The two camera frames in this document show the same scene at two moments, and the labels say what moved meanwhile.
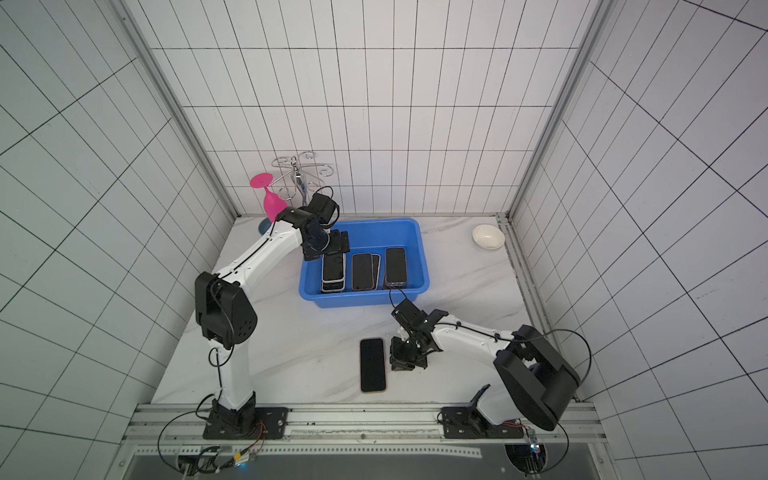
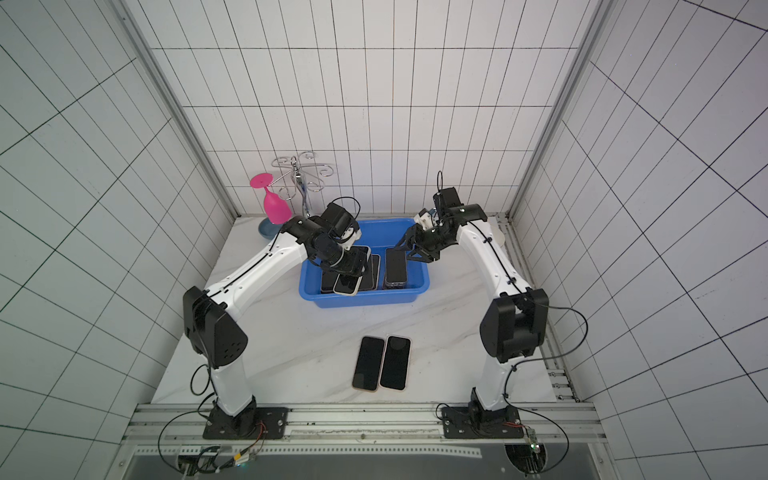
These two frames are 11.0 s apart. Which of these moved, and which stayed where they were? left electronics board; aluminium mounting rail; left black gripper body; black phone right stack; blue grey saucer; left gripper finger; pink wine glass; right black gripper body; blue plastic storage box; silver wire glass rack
Moved: right black gripper body; left gripper finger
Stayed: blue grey saucer; pink wine glass; left electronics board; silver wire glass rack; black phone right stack; aluminium mounting rail; left black gripper body; blue plastic storage box
